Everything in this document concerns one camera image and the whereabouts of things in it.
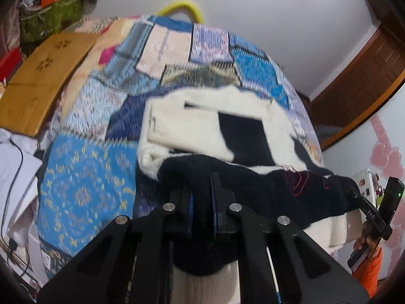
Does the yellow foam tube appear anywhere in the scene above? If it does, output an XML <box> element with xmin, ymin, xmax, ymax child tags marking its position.
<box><xmin>156</xmin><ymin>0</ymin><xmax>203</xmax><ymax>24</ymax></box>

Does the grey checked bed sheet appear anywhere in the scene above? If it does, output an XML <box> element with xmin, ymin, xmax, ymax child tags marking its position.
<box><xmin>278</xmin><ymin>66</ymin><xmax>323</xmax><ymax>165</ymax></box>

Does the pile of papers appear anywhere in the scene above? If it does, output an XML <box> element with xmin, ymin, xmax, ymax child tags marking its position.
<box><xmin>0</xmin><ymin>127</ymin><xmax>43</xmax><ymax>260</ymax></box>

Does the pink heart sticker pair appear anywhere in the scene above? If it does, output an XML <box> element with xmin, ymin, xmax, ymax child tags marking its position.
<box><xmin>373</xmin><ymin>141</ymin><xmax>402</xmax><ymax>179</ymax></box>

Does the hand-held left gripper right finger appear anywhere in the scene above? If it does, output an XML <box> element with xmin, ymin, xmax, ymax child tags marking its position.
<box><xmin>211</xmin><ymin>173</ymin><xmax>371</xmax><ymax>304</ymax></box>

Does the striped cloth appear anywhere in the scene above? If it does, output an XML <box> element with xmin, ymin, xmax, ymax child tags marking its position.
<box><xmin>74</xmin><ymin>16</ymin><xmax>117</xmax><ymax>34</ymax></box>

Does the black charger cable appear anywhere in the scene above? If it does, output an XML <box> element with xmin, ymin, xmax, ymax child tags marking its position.
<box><xmin>0</xmin><ymin>136</ymin><xmax>30</xmax><ymax>279</ymax></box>

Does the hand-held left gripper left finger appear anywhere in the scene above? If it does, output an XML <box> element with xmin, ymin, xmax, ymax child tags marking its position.
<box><xmin>37</xmin><ymin>187</ymin><xmax>194</xmax><ymax>304</ymax></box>

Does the black and white striped sweater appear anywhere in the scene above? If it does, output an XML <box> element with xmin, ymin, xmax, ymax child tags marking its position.
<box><xmin>137</xmin><ymin>85</ymin><xmax>363</xmax><ymax>304</ymax></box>

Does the person's right hand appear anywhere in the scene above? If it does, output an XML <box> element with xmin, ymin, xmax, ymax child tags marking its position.
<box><xmin>354</xmin><ymin>221</ymin><xmax>381</xmax><ymax>251</ymax></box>

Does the green storage bag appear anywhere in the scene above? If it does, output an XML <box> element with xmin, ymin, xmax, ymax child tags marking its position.
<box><xmin>19</xmin><ymin>0</ymin><xmax>84</xmax><ymax>43</ymax></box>

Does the wooden door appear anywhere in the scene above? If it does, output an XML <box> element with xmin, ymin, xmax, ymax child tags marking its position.
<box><xmin>308</xmin><ymin>27</ymin><xmax>405</xmax><ymax>134</ymax></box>

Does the red box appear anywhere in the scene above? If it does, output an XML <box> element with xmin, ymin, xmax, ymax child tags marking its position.
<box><xmin>0</xmin><ymin>47</ymin><xmax>24</xmax><ymax>83</ymax></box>

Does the blue patchwork blanket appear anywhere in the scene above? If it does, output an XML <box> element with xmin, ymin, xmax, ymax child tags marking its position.
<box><xmin>38</xmin><ymin>14</ymin><xmax>326</xmax><ymax>279</ymax></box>

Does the person's right forearm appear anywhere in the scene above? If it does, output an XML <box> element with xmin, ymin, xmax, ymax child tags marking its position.
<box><xmin>351</xmin><ymin>247</ymin><xmax>383</xmax><ymax>298</ymax></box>

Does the wooden lap desk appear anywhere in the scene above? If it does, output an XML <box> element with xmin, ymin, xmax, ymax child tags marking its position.
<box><xmin>0</xmin><ymin>32</ymin><xmax>102</xmax><ymax>138</ymax></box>

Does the wooden wardrobe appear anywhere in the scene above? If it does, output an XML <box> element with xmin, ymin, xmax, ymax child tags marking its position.
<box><xmin>321</xmin><ymin>0</ymin><xmax>405</xmax><ymax>292</ymax></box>

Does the white printed box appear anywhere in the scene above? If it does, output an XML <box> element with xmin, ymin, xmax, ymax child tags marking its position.
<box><xmin>352</xmin><ymin>168</ymin><xmax>385</xmax><ymax>206</ymax></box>

